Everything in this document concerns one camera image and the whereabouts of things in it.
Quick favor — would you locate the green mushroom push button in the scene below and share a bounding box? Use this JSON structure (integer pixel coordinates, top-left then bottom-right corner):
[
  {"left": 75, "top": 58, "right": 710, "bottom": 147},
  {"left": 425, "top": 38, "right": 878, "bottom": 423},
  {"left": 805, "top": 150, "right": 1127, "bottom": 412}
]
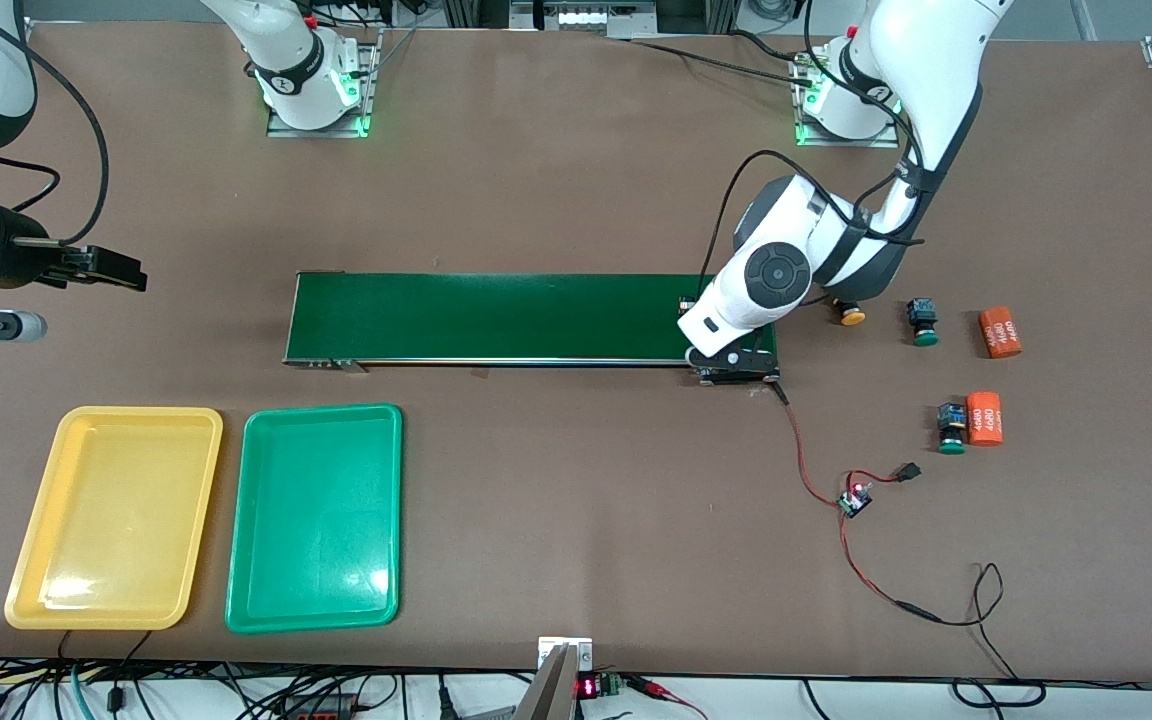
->
[
  {"left": 905, "top": 297, "right": 941, "bottom": 348},
  {"left": 936, "top": 402, "right": 969, "bottom": 456}
]

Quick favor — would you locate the orange cylinder marked 4680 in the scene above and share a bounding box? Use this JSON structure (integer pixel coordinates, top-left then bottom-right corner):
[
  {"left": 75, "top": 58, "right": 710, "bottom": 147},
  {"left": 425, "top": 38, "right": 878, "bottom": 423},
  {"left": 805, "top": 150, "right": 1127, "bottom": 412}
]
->
[
  {"left": 978, "top": 307, "right": 1024, "bottom": 360},
  {"left": 966, "top": 391, "right": 1004, "bottom": 447}
]

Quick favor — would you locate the yellow plastic tray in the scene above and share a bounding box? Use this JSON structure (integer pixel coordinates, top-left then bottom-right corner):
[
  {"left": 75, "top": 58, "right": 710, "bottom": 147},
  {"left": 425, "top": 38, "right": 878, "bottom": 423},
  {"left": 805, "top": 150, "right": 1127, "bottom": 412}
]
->
[{"left": 4, "top": 405, "right": 225, "bottom": 631}]

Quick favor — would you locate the green plastic tray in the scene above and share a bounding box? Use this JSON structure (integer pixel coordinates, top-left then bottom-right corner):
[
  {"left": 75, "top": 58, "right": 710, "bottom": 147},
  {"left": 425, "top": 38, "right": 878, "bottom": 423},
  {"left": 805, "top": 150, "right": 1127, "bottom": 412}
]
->
[{"left": 224, "top": 402, "right": 405, "bottom": 635}]

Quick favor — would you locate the green conveyor belt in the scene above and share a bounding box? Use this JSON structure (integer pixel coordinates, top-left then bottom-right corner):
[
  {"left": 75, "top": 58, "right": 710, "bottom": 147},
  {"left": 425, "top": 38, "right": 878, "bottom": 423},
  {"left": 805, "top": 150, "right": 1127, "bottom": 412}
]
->
[{"left": 282, "top": 270, "right": 785, "bottom": 387}]

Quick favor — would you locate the black box with red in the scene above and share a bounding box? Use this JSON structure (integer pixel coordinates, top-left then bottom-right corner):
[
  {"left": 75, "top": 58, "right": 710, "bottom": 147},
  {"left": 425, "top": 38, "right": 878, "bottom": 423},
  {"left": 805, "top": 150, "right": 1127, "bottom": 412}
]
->
[{"left": 281, "top": 690, "right": 362, "bottom": 720}]

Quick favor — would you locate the white power strip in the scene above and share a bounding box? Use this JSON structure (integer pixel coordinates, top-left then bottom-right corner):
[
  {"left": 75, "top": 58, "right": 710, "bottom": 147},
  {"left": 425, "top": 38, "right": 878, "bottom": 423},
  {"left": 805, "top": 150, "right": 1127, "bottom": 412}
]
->
[{"left": 508, "top": 0, "right": 659, "bottom": 39}]

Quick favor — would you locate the red clip lead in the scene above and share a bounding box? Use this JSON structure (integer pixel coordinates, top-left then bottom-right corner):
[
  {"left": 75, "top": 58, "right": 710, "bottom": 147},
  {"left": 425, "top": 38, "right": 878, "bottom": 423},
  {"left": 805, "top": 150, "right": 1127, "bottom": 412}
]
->
[{"left": 626, "top": 675, "right": 712, "bottom": 720}]

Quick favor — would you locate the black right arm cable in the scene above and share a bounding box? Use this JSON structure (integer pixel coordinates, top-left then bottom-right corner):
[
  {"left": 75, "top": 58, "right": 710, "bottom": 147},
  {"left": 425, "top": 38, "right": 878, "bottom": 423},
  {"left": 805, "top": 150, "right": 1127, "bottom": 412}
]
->
[{"left": 0, "top": 0, "right": 109, "bottom": 249}]

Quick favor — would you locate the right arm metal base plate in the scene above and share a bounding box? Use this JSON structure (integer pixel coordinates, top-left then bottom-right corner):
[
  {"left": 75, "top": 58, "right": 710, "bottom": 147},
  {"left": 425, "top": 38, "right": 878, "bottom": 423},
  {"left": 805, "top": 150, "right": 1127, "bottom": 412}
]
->
[{"left": 266, "top": 30, "right": 383, "bottom": 139}]

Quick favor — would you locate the black cable tangle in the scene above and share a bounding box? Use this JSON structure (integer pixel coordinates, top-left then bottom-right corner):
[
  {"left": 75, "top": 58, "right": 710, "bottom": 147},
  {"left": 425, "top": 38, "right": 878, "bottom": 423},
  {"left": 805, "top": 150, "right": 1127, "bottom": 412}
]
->
[{"left": 0, "top": 655, "right": 537, "bottom": 720}]

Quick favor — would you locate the white mount bracket plate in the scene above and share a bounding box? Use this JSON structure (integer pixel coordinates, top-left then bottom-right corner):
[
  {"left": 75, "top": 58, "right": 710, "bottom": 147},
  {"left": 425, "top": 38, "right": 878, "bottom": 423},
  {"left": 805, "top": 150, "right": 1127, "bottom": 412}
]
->
[{"left": 537, "top": 636, "right": 595, "bottom": 671}]

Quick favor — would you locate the grey camera mount pole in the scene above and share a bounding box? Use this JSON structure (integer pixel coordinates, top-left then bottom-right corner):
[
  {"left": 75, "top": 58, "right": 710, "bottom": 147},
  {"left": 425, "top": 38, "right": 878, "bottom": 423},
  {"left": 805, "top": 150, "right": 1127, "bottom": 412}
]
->
[{"left": 514, "top": 643, "right": 582, "bottom": 720}]

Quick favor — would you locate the black cable to arm base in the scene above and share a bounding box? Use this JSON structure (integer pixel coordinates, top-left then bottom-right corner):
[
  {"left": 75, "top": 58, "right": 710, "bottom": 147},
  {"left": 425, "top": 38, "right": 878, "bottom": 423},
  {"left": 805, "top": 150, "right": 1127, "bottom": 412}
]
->
[{"left": 626, "top": 28, "right": 822, "bottom": 89}]

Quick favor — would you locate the red black power wire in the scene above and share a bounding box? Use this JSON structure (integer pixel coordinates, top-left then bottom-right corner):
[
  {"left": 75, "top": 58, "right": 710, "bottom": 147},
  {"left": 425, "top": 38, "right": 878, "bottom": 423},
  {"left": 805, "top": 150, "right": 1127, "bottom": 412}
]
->
[{"left": 772, "top": 380, "right": 945, "bottom": 625}]

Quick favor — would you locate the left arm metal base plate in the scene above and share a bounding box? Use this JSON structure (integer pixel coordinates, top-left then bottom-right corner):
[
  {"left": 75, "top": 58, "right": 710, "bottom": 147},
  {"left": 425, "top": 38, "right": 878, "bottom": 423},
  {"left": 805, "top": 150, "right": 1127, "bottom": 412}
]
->
[{"left": 794, "top": 60, "right": 902, "bottom": 149}]

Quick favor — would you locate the thin black looped cable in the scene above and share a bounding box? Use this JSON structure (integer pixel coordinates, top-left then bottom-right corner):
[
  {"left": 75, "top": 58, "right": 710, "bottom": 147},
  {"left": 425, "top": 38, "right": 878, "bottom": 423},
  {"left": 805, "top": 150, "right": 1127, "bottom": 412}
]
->
[{"left": 936, "top": 563, "right": 1049, "bottom": 709}]

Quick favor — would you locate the long black floor cable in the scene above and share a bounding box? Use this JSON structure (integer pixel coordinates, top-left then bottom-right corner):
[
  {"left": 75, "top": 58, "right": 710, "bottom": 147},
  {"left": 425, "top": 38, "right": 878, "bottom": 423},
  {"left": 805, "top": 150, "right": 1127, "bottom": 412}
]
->
[{"left": 801, "top": 678, "right": 1152, "bottom": 713}]

